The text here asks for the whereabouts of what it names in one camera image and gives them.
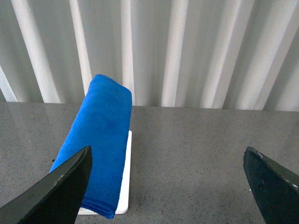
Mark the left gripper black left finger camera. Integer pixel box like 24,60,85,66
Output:
0,146,93,224

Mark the blue microfiber cloth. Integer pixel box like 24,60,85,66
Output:
51,75,132,219

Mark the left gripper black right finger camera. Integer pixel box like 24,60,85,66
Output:
243,147,299,224

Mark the white pleated curtain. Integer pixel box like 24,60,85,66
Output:
0,0,299,111

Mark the white rack with wooden bars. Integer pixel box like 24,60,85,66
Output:
78,130,132,217

